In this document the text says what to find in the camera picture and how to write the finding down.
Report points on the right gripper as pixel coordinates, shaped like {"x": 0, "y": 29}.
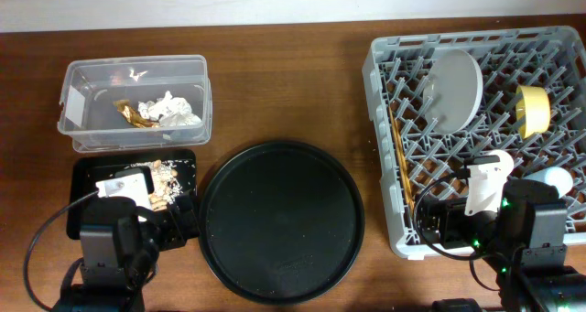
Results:
{"x": 452, "y": 213}

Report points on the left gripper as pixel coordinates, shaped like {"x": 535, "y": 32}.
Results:
{"x": 175, "y": 233}

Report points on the food scraps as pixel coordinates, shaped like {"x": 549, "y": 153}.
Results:
{"x": 165, "y": 177}

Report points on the large white tissue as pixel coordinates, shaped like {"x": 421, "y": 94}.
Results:
{"x": 176, "y": 111}

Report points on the gold foil wrapper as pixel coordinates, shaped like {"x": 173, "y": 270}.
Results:
{"x": 132, "y": 116}

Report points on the small white tissue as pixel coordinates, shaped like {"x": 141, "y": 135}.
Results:
{"x": 154, "y": 111}

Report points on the blue cup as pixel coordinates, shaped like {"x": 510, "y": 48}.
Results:
{"x": 557, "y": 177}

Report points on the grey plate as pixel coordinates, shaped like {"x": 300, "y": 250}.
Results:
{"x": 454, "y": 91}

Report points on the yellow bowl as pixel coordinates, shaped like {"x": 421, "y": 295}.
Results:
{"x": 534, "y": 107}

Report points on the pink cup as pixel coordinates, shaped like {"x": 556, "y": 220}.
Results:
{"x": 500, "y": 168}

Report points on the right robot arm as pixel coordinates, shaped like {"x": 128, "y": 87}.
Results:
{"x": 522, "y": 242}

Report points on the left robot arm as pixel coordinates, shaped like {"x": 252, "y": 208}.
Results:
{"x": 121, "y": 243}

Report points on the grey dishwasher rack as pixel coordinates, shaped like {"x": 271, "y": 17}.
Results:
{"x": 412, "y": 154}

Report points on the black rectangular tray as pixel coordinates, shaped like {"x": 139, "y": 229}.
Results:
{"x": 89, "y": 170}

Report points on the round black tray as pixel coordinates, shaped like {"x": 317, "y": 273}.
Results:
{"x": 282, "y": 223}

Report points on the clear plastic bin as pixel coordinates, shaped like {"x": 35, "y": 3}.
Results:
{"x": 91, "y": 88}

